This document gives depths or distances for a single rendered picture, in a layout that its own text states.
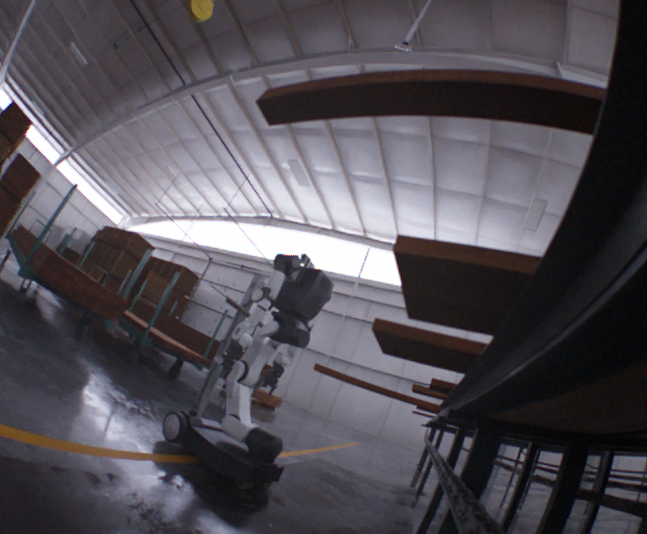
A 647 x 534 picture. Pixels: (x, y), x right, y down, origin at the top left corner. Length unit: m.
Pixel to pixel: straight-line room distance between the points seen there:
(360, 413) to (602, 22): 11.68
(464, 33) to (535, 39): 1.38
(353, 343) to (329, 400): 2.17
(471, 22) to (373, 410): 10.50
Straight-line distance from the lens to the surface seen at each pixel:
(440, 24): 6.50
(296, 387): 10.93
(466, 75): 0.20
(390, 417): 10.02
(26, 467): 1.15
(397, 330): 0.65
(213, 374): 2.12
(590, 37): 6.60
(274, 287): 1.75
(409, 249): 0.34
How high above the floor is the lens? 0.68
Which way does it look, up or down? 23 degrees up
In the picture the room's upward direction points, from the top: 23 degrees clockwise
